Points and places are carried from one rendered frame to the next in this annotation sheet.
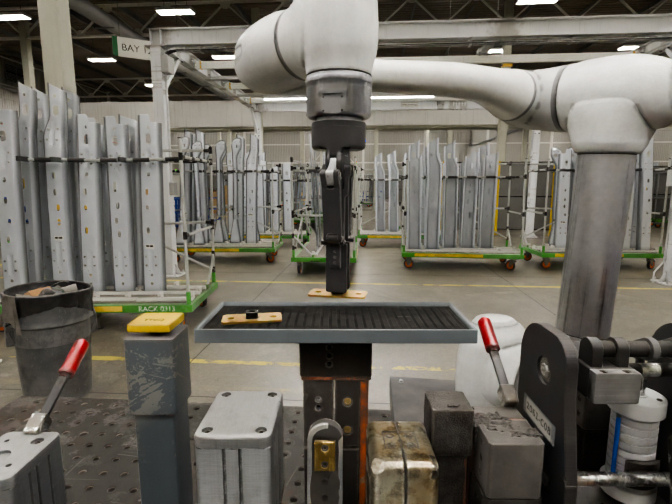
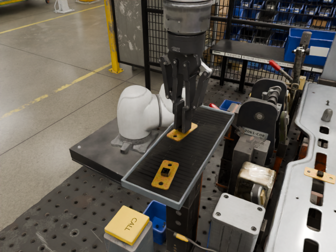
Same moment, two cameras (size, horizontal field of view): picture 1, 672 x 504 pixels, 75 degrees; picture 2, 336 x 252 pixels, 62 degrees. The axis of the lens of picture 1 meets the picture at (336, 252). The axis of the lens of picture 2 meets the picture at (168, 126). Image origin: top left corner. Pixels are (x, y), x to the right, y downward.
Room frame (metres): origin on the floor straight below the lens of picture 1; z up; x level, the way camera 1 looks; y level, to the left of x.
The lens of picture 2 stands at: (0.40, 0.50, 1.60)
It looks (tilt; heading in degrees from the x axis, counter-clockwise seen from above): 35 degrees down; 297
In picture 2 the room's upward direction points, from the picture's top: straight up
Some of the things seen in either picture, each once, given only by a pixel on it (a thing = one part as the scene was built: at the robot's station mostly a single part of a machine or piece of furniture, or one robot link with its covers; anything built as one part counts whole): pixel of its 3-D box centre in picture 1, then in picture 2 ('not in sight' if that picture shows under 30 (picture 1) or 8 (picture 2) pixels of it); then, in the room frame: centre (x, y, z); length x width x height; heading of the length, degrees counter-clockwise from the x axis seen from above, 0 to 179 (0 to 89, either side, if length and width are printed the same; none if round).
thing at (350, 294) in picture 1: (338, 290); (182, 129); (0.62, 0.00, 1.20); 0.08 x 0.04 x 0.01; 79
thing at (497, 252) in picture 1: (458, 213); not in sight; (7.33, -2.07, 0.88); 1.91 x 1.00 x 1.76; 83
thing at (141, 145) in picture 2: not in sight; (133, 136); (1.03, -0.36, 0.79); 0.22 x 0.18 x 0.06; 97
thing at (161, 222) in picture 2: not in sight; (157, 223); (0.71, -0.02, 0.74); 0.11 x 0.10 x 0.09; 90
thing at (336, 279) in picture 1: (336, 267); (186, 118); (0.61, 0.00, 1.23); 0.03 x 0.01 x 0.07; 79
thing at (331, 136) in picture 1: (338, 155); (185, 52); (0.62, 0.00, 1.39); 0.08 x 0.07 x 0.09; 169
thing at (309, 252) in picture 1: (328, 213); not in sight; (7.39, 0.13, 0.88); 1.91 x 1.00 x 1.76; 177
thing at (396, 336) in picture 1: (335, 320); (186, 144); (0.61, 0.00, 1.16); 0.37 x 0.14 x 0.02; 90
